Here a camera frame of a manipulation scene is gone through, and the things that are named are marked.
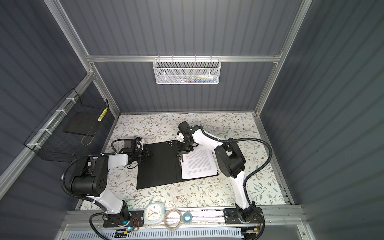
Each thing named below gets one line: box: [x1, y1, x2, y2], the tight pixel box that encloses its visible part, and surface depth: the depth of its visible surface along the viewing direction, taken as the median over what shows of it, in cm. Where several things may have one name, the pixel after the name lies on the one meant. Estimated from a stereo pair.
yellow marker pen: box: [97, 107, 108, 122], surface depth 82 cm
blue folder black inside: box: [136, 140, 219, 190], surface depth 92 cm
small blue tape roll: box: [182, 211, 193, 225], surface depth 75 cm
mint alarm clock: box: [143, 202, 166, 225], surface depth 74 cm
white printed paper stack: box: [181, 145, 218, 179], surface depth 93 cm
